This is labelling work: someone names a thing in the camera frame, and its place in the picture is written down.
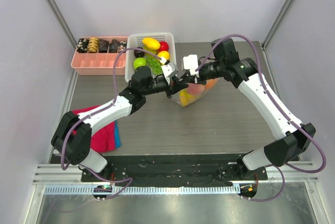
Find yellow banana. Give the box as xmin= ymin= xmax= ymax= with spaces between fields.
xmin=179 ymin=89 xmax=201 ymax=107

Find yellow pear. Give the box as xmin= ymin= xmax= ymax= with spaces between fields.
xmin=158 ymin=51 xmax=170 ymax=60

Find dark mangosteen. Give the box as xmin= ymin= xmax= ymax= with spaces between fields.
xmin=134 ymin=47 xmax=145 ymax=58

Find red folded cloth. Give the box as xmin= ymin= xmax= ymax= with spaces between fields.
xmin=72 ymin=105 xmax=117 ymax=153

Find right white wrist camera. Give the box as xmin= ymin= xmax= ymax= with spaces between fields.
xmin=182 ymin=54 xmax=199 ymax=76

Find green grapes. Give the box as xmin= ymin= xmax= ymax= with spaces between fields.
xmin=146 ymin=55 xmax=162 ymax=75

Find orange fruit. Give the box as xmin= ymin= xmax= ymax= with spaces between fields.
xmin=205 ymin=79 xmax=218 ymax=91

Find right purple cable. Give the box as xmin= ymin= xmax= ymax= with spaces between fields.
xmin=192 ymin=33 xmax=327 ymax=203

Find tan swirl pastry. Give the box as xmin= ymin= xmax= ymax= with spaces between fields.
xmin=87 ymin=37 xmax=99 ymax=53

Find white plastic fruit basket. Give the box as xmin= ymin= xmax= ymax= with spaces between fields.
xmin=125 ymin=32 xmax=177 ymax=82

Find white slotted cable duct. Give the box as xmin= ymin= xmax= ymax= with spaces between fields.
xmin=44 ymin=184 xmax=240 ymax=195

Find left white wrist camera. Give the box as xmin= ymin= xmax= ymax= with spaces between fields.
xmin=161 ymin=59 xmax=178 ymax=85

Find blue folded cloth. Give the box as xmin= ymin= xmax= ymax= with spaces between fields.
xmin=114 ymin=122 xmax=121 ymax=149

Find yellow mango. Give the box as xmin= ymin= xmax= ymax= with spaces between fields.
xmin=142 ymin=37 xmax=161 ymax=51

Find green apple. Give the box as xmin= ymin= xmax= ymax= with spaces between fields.
xmin=133 ymin=57 xmax=147 ymax=70

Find dark sushi roll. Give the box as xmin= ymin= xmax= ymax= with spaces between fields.
xmin=76 ymin=38 xmax=89 ymax=53

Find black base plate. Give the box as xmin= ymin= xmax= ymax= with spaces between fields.
xmin=49 ymin=154 xmax=299 ymax=187

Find dark chocolate cake slice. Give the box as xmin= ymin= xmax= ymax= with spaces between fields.
xmin=98 ymin=39 xmax=109 ymax=53

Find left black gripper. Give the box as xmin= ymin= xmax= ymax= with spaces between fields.
xmin=142 ymin=76 xmax=188 ymax=98

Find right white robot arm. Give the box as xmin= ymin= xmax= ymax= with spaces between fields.
xmin=182 ymin=39 xmax=316 ymax=180

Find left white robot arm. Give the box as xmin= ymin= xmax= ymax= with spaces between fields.
xmin=51 ymin=65 xmax=188 ymax=182

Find pink peach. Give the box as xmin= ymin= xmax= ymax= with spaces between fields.
xmin=187 ymin=84 xmax=206 ymax=96

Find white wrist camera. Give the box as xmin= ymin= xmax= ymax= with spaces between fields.
xmin=161 ymin=59 xmax=178 ymax=85
xmin=182 ymin=54 xmax=199 ymax=76

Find red apple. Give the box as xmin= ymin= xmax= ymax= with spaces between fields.
xmin=159 ymin=41 xmax=169 ymax=52

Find clear pink zip top bag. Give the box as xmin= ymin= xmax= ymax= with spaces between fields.
xmin=172 ymin=79 xmax=218 ymax=107

